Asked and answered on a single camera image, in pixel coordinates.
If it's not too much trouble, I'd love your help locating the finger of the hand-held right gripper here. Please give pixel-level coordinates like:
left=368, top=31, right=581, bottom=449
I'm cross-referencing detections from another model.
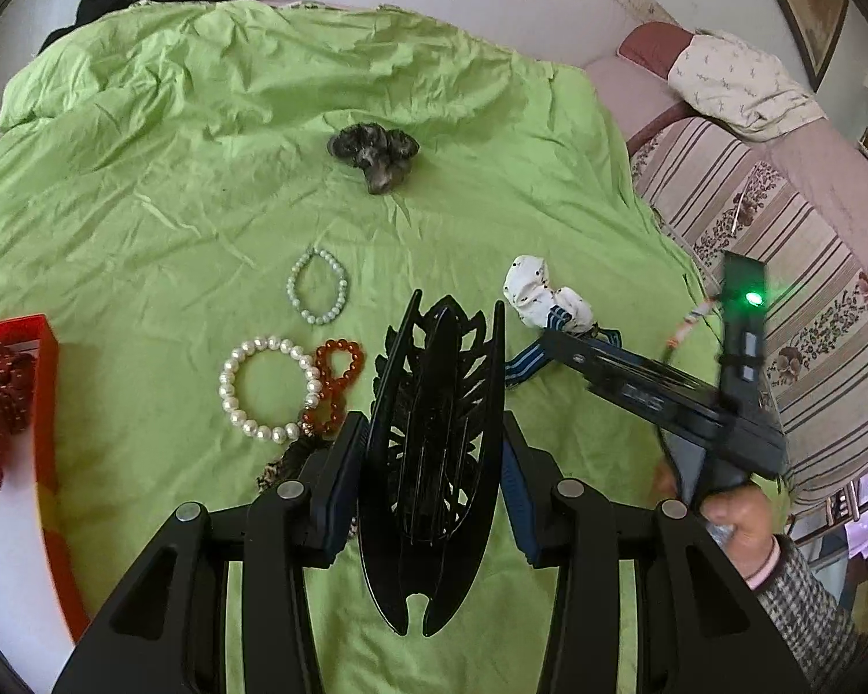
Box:
left=546, top=307, right=623, bottom=349
left=505, top=342, right=595, bottom=392

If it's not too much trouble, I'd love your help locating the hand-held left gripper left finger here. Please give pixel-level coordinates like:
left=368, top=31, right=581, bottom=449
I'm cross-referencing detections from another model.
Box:
left=50, top=411, right=370, bottom=694

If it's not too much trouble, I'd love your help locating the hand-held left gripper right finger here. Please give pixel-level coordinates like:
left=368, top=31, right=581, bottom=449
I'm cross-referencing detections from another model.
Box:
left=499, top=411, right=815, bottom=694

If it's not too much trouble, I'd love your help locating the white dotted scrunchie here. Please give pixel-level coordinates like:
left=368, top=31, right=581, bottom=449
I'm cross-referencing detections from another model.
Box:
left=504, top=254, right=594, bottom=334

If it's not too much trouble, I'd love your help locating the leopard print hair tie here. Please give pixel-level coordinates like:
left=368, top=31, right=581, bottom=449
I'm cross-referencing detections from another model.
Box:
left=255, top=437, right=319, bottom=493

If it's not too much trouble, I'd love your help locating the black hair claw clip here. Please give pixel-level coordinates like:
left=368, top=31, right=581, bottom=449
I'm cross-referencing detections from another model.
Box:
left=358, top=289, right=509, bottom=638

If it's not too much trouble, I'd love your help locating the red bead bracelet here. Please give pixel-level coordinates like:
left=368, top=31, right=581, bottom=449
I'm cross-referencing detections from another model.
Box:
left=302, top=339, right=367, bottom=438

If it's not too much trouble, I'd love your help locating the white pearl bracelet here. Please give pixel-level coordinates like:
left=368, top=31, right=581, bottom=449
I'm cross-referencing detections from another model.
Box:
left=219, top=335, right=324, bottom=444

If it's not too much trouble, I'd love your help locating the pale green bead bracelet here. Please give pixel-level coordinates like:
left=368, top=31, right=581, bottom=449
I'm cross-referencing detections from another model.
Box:
left=287, top=248, right=351, bottom=325

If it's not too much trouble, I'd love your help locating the red box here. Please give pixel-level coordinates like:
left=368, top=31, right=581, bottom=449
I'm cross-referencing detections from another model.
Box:
left=0, top=314, right=91, bottom=644

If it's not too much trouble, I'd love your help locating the person's right forearm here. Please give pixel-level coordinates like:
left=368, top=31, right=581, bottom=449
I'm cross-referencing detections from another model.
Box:
left=748, top=533, right=863, bottom=692

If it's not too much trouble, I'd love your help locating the person's right hand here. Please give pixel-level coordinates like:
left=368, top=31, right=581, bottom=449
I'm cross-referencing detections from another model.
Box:
left=654, top=463, right=781, bottom=588

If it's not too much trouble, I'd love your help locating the grey fabric scrunchie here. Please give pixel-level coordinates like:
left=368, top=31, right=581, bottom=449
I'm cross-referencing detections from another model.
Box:
left=325, top=124, right=421, bottom=195

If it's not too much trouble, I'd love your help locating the pink pillow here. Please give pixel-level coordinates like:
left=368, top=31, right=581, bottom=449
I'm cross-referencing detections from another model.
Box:
left=586, top=21, right=868, bottom=290

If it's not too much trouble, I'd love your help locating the cream patterned cloth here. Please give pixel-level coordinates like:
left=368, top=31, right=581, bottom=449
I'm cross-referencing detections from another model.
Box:
left=667, top=30, right=826, bottom=142

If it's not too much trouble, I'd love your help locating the green bedsheet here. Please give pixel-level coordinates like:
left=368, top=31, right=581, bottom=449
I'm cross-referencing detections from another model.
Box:
left=0, top=0, right=789, bottom=694

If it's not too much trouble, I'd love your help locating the red checked scrunchie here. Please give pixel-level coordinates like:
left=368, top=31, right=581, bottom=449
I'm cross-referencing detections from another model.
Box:
left=0, top=341, right=37, bottom=493

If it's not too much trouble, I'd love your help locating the red white cord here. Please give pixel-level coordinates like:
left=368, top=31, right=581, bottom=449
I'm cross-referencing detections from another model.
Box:
left=669, top=296, right=717, bottom=348

